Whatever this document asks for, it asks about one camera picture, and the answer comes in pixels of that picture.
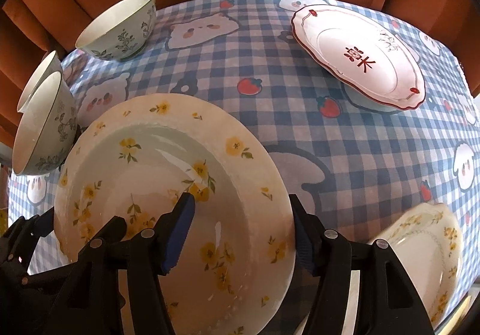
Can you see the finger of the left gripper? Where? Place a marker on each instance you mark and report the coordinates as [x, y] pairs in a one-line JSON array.
[[19, 242]]

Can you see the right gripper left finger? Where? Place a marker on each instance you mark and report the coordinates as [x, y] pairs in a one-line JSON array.
[[148, 255]]

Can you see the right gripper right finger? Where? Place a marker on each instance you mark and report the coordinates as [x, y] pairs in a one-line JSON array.
[[388, 302]]

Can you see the large scalloped yellow-flower plate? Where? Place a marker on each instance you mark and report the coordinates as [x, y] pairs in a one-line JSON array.
[[428, 241]]

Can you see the round yellow-flower deep plate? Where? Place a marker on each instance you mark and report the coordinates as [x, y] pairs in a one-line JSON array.
[[138, 158]]

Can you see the floral bowl front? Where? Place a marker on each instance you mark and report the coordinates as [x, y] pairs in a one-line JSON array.
[[47, 128]]

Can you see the floral bowl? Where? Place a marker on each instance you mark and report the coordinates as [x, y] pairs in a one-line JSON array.
[[47, 128], [49, 64], [119, 32]]

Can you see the small red-pattern white plate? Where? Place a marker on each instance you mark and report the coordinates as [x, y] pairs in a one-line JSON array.
[[361, 53]]

